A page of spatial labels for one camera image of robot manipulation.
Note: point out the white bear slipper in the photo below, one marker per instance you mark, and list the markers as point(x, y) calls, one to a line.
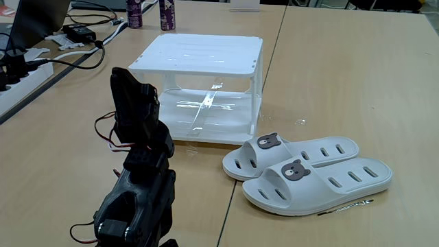
point(298, 192)
point(271, 158)

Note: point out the white plastic box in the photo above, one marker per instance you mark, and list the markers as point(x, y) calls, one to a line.
point(199, 55)

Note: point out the black power adapter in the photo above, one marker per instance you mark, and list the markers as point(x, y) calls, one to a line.
point(79, 32)

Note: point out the purple drink can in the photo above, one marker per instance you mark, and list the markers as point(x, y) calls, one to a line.
point(134, 13)
point(167, 15)

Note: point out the white plastic printed part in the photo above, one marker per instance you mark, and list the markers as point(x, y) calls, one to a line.
point(65, 42)

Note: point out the white power strip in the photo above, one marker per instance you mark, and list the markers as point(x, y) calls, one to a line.
point(24, 85)

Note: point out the dark laptop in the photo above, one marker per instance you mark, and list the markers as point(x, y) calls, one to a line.
point(37, 20)

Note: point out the black power plug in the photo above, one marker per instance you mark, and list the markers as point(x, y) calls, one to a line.
point(15, 65)

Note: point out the clear tape scrap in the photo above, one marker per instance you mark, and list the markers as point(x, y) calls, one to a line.
point(300, 121)

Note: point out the thin metal rod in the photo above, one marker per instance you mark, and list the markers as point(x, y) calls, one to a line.
point(346, 206)

